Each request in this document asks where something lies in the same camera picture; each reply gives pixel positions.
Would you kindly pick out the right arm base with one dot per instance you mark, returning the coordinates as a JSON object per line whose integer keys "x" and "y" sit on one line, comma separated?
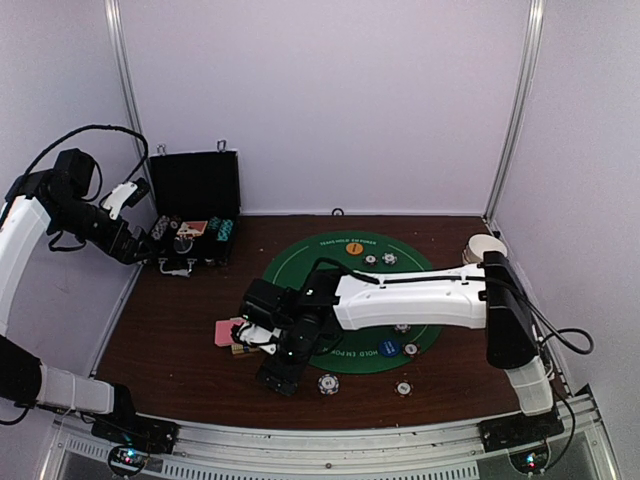
{"x": 525, "y": 438}

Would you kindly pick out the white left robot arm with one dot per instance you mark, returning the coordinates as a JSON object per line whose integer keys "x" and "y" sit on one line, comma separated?
{"x": 53, "y": 202}

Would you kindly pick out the blue white chip stack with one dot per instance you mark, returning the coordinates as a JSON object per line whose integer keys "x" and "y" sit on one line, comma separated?
{"x": 328, "y": 384}

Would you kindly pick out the round green poker mat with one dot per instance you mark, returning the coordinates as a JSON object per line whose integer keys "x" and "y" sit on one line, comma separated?
{"x": 357, "y": 353}

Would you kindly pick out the white black chips in case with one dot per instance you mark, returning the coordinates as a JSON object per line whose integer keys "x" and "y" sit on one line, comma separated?
{"x": 163, "y": 224}

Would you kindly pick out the black poker case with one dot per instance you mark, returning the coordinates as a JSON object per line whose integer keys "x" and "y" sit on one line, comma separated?
{"x": 196, "y": 186}

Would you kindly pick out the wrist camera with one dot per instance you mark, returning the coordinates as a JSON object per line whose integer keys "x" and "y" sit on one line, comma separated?
{"x": 126, "y": 194}
{"x": 266, "y": 311}

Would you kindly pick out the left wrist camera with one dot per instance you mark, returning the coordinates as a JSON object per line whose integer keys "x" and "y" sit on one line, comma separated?
{"x": 126, "y": 194}

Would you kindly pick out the pink playing card deck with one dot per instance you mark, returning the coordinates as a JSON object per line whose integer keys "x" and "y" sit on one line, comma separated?
{"x": 223, "y": 333}

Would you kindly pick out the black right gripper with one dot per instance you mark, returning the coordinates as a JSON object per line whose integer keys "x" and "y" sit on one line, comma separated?
{"x": 273, "y": 374}

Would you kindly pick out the red card deck in case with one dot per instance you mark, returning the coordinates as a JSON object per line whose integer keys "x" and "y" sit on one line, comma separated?
{"x": 192, "y": 228}

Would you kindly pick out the blue round button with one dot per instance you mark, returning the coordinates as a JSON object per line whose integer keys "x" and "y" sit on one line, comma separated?
{"x": 389, "y": 348}

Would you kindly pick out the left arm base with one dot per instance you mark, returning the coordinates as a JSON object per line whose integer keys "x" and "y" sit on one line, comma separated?
{"x": 134, "y": 444}

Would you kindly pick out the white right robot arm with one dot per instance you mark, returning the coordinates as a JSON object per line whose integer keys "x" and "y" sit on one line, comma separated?
{"x": 334, "y": 299}

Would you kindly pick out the orange round button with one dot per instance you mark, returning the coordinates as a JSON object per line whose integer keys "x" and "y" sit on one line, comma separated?
{"x": 354, "y": 248}

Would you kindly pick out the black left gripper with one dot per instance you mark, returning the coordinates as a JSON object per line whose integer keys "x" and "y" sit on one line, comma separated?
{"x": 124, "y": 253}

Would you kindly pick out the upper white bowl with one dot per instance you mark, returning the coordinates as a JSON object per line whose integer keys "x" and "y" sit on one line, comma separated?
{"x": 480, "y": 244}

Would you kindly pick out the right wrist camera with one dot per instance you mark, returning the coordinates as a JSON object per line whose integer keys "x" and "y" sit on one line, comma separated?
{"x": 266, "y": 311}

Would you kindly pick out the brown chip stack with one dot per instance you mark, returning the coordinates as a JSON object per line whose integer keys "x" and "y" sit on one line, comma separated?
{"x": 403, "y": 388}

